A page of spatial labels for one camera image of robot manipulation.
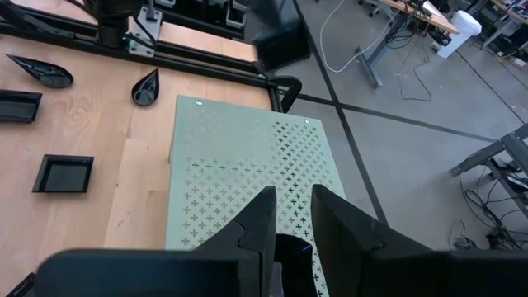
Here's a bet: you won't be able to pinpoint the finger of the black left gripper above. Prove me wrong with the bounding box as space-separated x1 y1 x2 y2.
247 0 274 30
267 0 292 28

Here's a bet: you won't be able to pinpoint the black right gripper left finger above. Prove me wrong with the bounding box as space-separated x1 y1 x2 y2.
193 185 277 297

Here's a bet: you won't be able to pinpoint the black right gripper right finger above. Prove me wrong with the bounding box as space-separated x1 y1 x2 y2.
310 183 433 297

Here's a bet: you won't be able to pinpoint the black wavy-edged plate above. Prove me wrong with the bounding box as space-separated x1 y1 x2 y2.
273 233 321 297

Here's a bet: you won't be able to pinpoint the black teardrop plate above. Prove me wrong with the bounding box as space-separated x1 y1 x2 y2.
130 68 161 107
4 53 75 90

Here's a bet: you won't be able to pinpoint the grey storage bin rack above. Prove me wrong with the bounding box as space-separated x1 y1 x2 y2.
154 0 259 31

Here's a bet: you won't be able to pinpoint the green perforated metal riser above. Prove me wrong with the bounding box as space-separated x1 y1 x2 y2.
164 94 347 297

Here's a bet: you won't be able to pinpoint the wooden desk grey legs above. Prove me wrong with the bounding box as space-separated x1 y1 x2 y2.
354 0 461 90

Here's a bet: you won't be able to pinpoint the white trash bin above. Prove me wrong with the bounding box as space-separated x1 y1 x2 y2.
436 10 483 59

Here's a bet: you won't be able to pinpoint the white floor cable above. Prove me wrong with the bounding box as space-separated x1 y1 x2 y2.
319 0 393 74

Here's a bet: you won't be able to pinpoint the black curved cable guide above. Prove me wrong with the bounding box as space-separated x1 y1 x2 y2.
270 75 304 113

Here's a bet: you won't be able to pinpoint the black floor cable bundle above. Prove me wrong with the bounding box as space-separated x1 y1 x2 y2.
449 164 528 252

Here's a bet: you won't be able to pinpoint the grey metal frame table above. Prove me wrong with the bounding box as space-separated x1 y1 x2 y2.
449 123 528 207

